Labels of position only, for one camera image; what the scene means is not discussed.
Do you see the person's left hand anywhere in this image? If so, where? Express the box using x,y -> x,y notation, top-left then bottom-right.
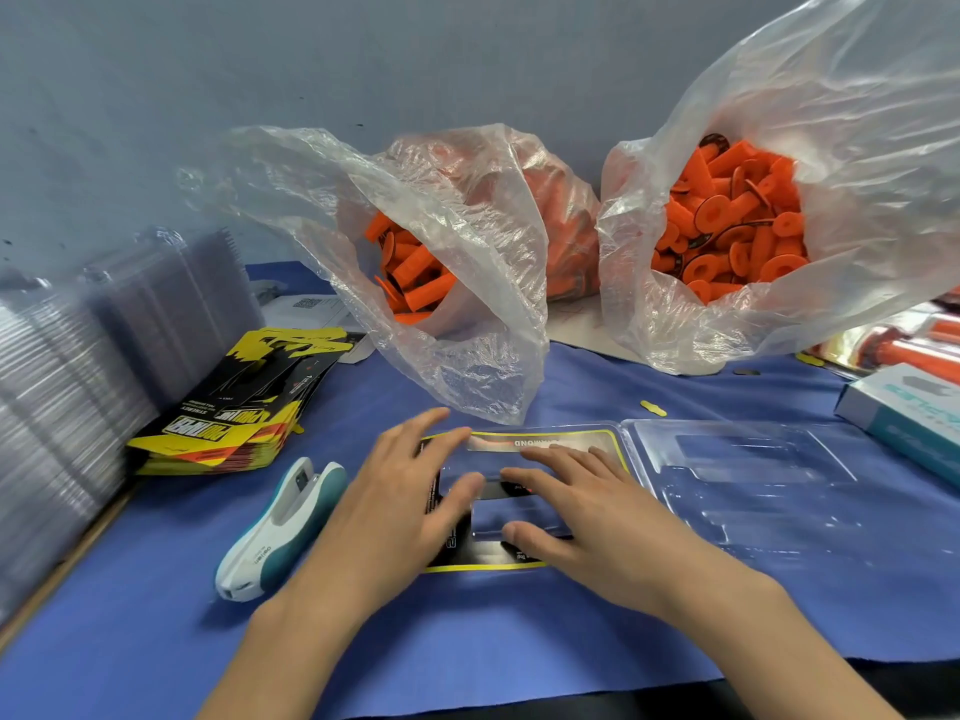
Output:
289,407 -> 489,627

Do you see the person's right hand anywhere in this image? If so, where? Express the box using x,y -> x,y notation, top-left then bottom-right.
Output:
499,442 -> 785,624

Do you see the yellow black backing card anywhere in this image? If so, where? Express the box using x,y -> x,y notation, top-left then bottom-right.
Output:
417,427 -> 635,574

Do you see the teal hand stapler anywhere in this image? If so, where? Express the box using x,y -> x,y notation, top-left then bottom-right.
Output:
214,457 -> 351,603

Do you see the stack of clear blister shells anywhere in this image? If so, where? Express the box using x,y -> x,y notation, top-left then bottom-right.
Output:
0,229 -> 264,624

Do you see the orange grip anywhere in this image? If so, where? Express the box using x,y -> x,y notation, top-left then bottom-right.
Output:
877,337 -> 960,387

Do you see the stack of yellow black cards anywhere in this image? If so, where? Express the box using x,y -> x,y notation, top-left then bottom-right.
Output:
127,326 -> 362,477

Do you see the white printed paper sheet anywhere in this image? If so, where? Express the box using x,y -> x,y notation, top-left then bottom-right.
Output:
262,295 -> 377,364

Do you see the teal white cardboard box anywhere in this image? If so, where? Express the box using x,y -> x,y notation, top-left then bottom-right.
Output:
835,364 -> 960,489

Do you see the large clear plastic bag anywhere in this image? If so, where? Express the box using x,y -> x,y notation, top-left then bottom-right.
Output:
597,0 -> 960,376

